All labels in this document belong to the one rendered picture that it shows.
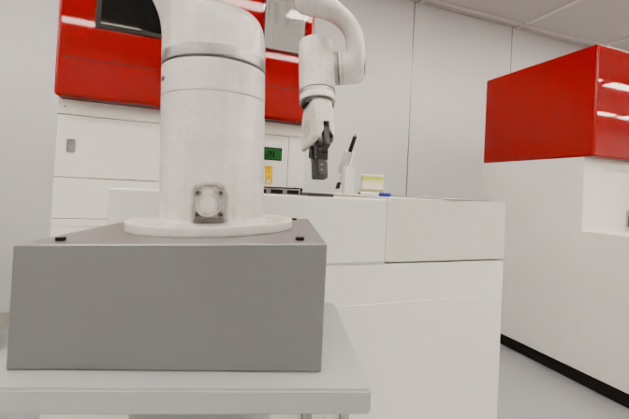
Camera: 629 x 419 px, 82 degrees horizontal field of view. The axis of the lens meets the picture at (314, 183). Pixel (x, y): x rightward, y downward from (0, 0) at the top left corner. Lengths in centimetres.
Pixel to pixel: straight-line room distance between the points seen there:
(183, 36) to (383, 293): 65
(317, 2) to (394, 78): 263
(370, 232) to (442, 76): 308
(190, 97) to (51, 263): 19
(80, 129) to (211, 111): 100
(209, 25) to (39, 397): 35
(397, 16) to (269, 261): 344
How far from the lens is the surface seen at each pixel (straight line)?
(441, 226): 91
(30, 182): 296
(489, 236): 101
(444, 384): 103
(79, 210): 136
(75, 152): 137
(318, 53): 86
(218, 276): 32
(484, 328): 106
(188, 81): 41
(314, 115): 78
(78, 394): 35
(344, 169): 108
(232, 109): 40
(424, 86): 363
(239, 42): 43
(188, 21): 43
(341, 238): 78
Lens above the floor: 98
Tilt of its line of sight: 1 degrees up
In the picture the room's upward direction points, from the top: 3 degrees clockwise
